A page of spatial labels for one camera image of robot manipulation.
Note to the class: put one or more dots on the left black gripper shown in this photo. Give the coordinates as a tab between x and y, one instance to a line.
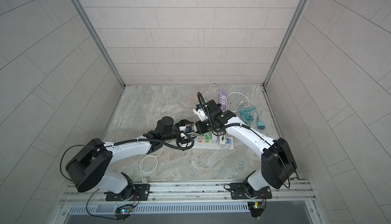
183	123

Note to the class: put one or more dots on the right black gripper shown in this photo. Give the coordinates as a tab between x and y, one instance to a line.
200	129

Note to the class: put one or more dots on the left circuit board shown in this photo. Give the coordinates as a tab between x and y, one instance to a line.
124	210

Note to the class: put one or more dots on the aluminium mounting rail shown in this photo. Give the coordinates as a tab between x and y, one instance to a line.
186	197

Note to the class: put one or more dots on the right circuit board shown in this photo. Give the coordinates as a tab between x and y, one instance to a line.
256	209

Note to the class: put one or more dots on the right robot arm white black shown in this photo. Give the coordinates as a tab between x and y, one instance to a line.
277	161

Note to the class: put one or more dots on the purple power strip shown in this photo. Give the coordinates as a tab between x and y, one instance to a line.
223	99

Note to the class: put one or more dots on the circuit board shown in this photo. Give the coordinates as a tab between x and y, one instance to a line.
124	210
256	209

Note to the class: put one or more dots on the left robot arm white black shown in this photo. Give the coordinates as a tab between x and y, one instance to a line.
90	167

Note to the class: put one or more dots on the green charger plug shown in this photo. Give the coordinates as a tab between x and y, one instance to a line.
207	136

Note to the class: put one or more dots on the white multicolour power strip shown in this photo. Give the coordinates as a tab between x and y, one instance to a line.
214	143

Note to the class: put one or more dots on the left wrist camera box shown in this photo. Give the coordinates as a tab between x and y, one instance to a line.
199	111

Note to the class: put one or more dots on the teal charger plug right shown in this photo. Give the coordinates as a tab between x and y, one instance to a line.
261	125

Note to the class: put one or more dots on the white charger with black cable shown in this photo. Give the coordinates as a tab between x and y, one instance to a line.
227	141

